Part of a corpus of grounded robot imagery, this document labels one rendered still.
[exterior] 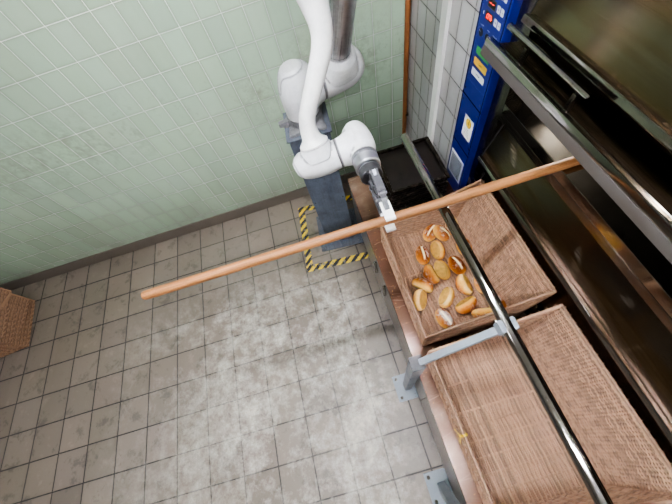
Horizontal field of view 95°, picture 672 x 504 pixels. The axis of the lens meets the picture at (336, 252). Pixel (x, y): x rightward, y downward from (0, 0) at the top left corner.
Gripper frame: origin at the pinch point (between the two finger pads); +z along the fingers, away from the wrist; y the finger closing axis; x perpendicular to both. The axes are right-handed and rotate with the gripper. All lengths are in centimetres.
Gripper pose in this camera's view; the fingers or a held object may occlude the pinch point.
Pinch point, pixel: (388, 217)
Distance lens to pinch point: 94.4
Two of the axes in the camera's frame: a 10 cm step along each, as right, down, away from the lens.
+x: -9.6, 2.8, 0.4
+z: 2.3, 8.4, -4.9
